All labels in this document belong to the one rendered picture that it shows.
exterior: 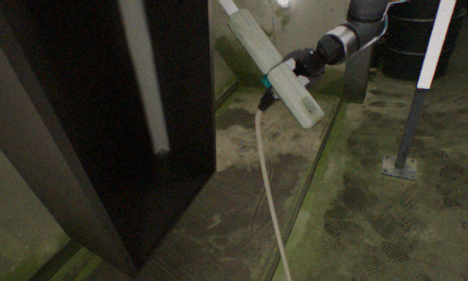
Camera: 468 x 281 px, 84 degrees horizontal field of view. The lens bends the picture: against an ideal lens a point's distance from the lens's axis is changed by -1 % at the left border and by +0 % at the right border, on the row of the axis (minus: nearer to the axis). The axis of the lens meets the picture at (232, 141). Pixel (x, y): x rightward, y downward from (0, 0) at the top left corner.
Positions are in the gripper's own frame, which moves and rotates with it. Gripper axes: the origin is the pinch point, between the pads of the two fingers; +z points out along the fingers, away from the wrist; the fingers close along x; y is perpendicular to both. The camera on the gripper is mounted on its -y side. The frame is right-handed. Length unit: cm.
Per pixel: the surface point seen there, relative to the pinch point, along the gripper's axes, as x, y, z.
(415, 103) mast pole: -43, 64, -96
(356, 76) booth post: -15, 140, -143
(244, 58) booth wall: 66, 193, -92
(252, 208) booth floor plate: -42, 107, 5
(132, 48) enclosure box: 50, 46, 17
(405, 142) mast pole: -63, 82, -91
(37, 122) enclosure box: 18.9, -3.8, 45.5
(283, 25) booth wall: 60, 147, -119
